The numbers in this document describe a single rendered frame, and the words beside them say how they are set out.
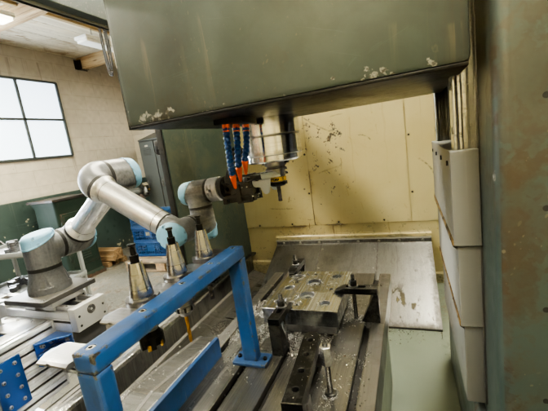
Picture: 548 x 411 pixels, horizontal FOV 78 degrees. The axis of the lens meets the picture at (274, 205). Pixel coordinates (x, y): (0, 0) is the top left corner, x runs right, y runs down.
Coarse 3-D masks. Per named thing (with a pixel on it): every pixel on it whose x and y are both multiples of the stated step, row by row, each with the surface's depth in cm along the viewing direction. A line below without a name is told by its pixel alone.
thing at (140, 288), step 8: (128, 264) 63; (136, 264) 63; (128, 272) 63; (136, 272) 63; (144, 272) 64; (136, 280) 63; (144, 280) 63; (136, 288) 63; (144, 288) 63; (152, 288) 65; (136, 296) 63; (144, 296) 63
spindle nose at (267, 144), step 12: (264, 120) 88; (276, 120) 88; (288, 120) 90; (252, 132) 90; (264, 132) 89; (276, 132) 89; (288, 132) 90; (252, 144) 91; (264, 144) 90; (276, 144) 89; (288, 144) 90; (300, 144) 95; (252, 156) 92; (264, 156) 90; (276, 156) 90; (288, 156) 91; (300, 156) 95
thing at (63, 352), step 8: (64, 344) 52; (72, 344) 52; (80, 344) 52; (48, 352) 51; (56, 352) 50; (64, 352) 50; (72, 352) 50; (40, 360) 49; (48, 360) 48; (56, 360) 48; (64, 360) 48; (72, 360) 47; (56, 368) 47; (64, 368) 46
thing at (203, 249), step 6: (204, 228) 84; (198, 234) 83; (204, 234) 83; (198, 240) 83; (204, 240) 83; (198, 246) 83; (204, 246) 83; (210, 246) 84; (198, 252) 83; (204, 252) 83; (210, 252) 84; (198, 258) 83; (204, 258) 83
